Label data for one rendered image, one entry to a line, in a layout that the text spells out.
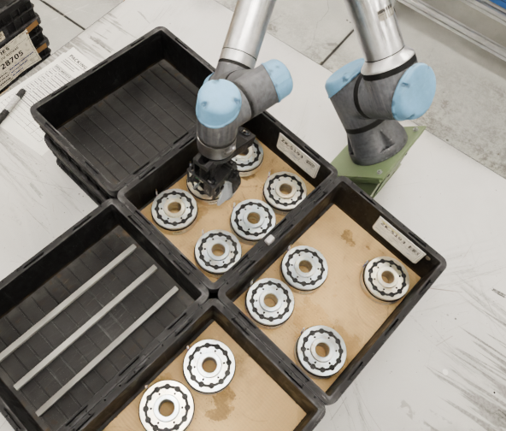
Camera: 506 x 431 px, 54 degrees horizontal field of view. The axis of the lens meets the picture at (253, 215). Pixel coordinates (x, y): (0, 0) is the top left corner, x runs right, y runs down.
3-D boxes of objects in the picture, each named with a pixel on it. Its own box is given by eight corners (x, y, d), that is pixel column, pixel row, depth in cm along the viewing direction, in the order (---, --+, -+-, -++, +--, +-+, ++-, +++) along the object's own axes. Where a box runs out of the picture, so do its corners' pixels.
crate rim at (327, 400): (338, 177, 113) (341, 172, 110) (445, 266, 105) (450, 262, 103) (213, 297, 98) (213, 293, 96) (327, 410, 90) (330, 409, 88)
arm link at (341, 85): (362, 101, 129) (342, 56, 123) (402, 101, 118) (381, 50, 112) (332, 128, 126) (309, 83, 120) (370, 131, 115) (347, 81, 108)
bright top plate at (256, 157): (243, 128, 122) (243, 126, 122) (271, 155, 120) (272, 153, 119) (213, 150, 118) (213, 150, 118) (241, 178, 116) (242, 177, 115)
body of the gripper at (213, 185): (186, 182, 106) (185, 151, 95) (211, 156, 109) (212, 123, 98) (214, 203, 104) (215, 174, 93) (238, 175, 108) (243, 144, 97)
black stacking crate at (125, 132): (164, 58, 136) (161, 26, 125) (241, 123, 128) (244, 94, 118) (42, 139, 121) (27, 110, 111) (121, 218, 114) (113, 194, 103)
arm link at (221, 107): (255, 96, 83) (214, 121, 80) (249, 134, 93) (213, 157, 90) (226, 67, 85) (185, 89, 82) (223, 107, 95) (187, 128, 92)
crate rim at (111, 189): (161, 30, 127) (161, 23, 125) (244, 99, 120) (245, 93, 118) (29, 115, 112) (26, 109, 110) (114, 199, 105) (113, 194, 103)
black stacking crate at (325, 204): (329, 197, 121) (341, 174, 111) (426, 280, 114) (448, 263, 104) (213, 309, 106) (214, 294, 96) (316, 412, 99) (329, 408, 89)
